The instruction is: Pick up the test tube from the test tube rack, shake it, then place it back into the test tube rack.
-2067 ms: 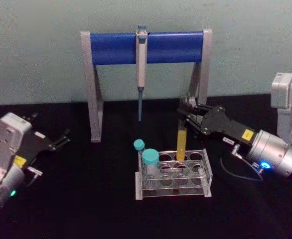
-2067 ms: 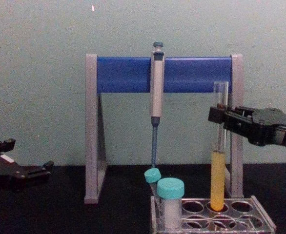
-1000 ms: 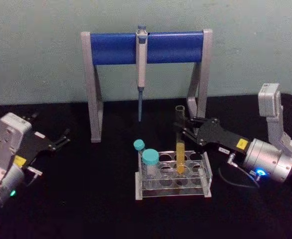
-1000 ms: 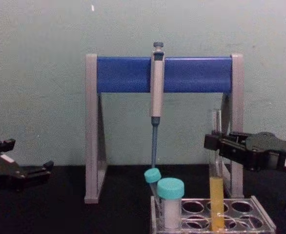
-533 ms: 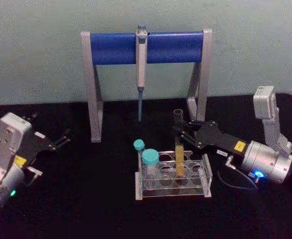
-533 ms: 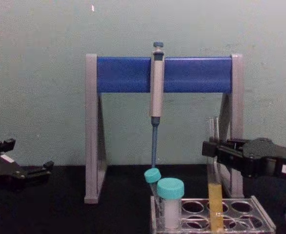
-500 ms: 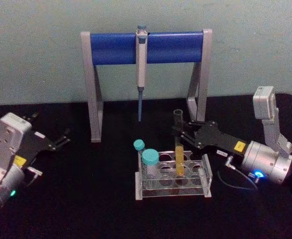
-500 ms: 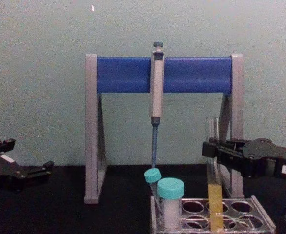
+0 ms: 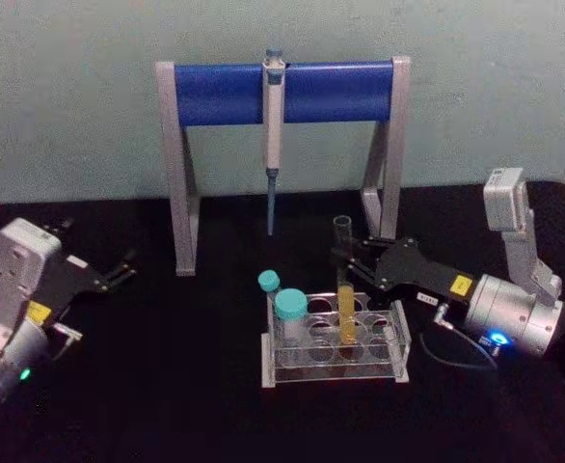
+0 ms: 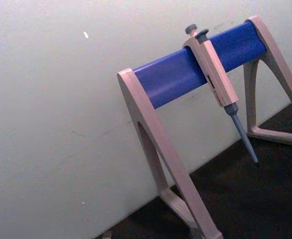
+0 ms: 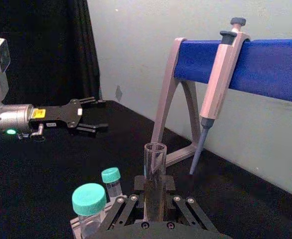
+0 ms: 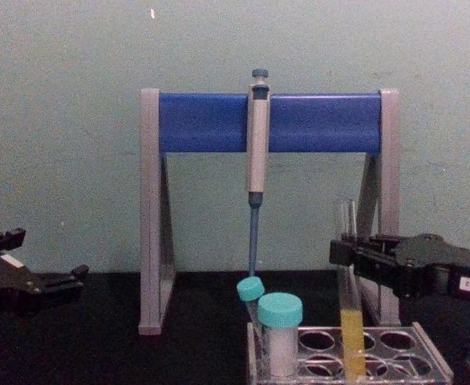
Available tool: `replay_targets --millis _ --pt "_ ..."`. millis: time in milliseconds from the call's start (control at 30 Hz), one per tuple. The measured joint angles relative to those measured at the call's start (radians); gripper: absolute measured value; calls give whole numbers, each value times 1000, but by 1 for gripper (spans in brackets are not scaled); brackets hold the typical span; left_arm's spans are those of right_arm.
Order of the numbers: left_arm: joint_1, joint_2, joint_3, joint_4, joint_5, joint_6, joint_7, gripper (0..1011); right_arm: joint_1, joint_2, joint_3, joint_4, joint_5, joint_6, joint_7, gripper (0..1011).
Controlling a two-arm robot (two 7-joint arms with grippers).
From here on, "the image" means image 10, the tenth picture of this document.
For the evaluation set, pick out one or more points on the beige pipette grey tip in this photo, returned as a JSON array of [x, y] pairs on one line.
[[217, 77]]

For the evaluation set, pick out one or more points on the black table cloth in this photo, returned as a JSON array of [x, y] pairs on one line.
[[248, 196]]

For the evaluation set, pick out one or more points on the beige pipette stand blue bar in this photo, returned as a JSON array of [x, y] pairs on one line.
[[176, 77]]

